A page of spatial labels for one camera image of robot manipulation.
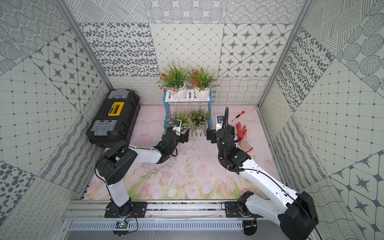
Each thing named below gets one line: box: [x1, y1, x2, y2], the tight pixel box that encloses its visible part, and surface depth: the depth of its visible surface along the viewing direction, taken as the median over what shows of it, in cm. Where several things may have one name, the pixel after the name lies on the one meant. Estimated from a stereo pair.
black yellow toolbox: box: [86, 89, 141, 148], surface depth 93 cm
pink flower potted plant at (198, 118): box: [185, 104, 211, 131], surface depth 95 cm
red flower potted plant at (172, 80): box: [157, 59, 188, 99], surface depth 81 cm
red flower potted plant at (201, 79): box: [188, 61, 220, 100], surface depth 80 cm
